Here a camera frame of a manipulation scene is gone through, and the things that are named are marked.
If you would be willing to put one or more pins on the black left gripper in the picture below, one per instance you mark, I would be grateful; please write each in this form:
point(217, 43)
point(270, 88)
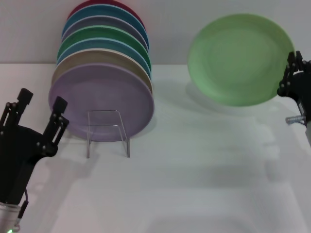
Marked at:
point(14, 157)

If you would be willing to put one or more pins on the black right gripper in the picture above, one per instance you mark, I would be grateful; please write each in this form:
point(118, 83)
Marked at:
point(302, 87)

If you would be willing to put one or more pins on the light green plate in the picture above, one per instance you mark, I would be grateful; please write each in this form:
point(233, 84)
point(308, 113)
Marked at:
point(238, 60)

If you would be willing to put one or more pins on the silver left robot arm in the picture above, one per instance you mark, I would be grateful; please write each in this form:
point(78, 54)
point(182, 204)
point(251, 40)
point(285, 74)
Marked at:
point(7, 216)

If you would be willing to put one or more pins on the lilac plate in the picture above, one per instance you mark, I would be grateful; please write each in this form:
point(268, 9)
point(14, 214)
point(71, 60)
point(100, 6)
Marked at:
point(97, 92)

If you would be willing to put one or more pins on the beige plate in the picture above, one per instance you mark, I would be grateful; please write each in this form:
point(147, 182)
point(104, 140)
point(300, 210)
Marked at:
point(92, 57)

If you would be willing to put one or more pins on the light blue plate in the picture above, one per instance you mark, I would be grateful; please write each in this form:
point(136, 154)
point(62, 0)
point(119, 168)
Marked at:
point(97, 44)

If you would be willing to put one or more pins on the dark green plate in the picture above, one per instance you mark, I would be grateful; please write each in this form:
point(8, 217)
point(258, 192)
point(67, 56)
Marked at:
point(97, 32)

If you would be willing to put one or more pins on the grey plate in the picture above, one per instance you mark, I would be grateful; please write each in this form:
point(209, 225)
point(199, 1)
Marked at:
point(102, 21)

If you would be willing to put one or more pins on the red plate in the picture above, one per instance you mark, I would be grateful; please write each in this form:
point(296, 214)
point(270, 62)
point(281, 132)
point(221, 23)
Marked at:
point(77, 7)

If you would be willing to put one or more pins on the teal blue plate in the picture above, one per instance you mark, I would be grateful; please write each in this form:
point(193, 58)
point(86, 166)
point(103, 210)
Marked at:
point(102, 12)

